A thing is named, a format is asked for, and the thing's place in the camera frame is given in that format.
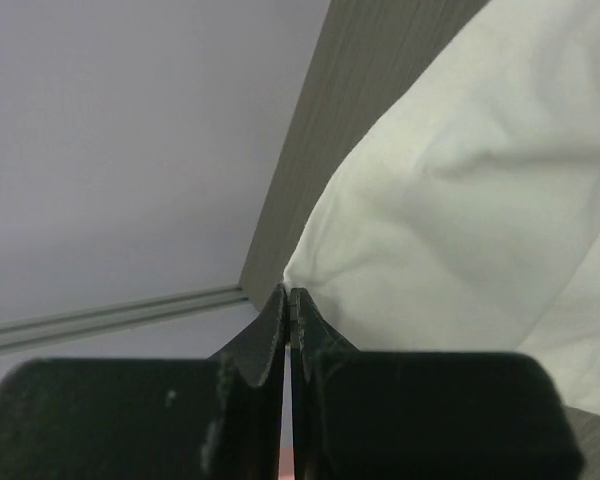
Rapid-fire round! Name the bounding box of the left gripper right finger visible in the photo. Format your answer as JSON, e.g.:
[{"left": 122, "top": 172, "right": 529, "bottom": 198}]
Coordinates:
[{"left": 289, "top": 289, "right": 584, "bottom": 479}]

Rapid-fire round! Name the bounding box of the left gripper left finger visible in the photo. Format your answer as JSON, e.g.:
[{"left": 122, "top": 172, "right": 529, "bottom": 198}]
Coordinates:
[{"left": 0, "top": 287, "right": 287, "bottom": 479}]

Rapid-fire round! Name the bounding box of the white t-shirt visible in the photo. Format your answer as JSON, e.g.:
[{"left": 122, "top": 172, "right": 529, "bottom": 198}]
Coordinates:
[{"left": 283, "top": 1, "right": 600, "bottom": 415}]

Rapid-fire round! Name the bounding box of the aluminium rail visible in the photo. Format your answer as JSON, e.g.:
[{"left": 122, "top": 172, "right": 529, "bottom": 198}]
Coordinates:
[{"left": 0, "top": 285, "right": 249, "bottom": 356}]

